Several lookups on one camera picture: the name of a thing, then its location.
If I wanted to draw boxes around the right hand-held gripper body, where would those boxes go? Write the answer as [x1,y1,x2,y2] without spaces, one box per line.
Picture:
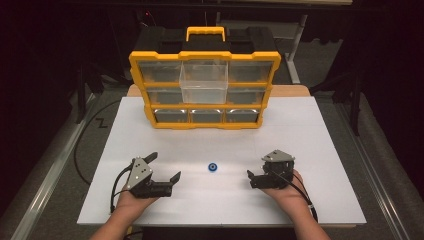
[249,149,296,190]

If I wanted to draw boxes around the person's left hand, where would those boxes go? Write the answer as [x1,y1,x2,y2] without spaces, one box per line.
[116,189,158,218]

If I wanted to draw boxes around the person's right hand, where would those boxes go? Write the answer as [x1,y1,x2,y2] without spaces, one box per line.
[259,169,309,214]

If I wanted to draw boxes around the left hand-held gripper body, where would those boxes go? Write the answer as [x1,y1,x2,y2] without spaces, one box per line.
[126,158,173,199]

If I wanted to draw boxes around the white stand post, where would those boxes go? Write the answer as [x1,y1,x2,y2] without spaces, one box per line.
[285,14,308,85]

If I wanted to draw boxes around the metal floor rail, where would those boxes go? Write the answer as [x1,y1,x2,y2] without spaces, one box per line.
[9,94,96,240]
[334,99,413,240]

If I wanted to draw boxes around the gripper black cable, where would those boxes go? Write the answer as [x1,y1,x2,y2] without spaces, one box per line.
[110,164,134,214]
[269,170,320,223]

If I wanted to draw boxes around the set of clear drawers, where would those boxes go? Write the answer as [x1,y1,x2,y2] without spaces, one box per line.
[138,60,274,124]

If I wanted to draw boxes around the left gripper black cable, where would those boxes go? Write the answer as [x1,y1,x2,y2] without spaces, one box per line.
[110,164,134,214]

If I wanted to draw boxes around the black floor cable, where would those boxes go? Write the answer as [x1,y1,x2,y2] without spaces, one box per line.
[73,99,122,186]

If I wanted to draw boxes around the black metal stand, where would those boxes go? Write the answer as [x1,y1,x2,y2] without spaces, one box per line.
[352,66,363,137]
[75,63,88,125]

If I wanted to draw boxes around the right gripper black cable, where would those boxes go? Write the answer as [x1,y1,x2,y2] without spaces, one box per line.
[269,170,320,223]

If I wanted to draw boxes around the yellow black drawer organizer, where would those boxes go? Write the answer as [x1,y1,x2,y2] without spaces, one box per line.
[128,25,282,130]

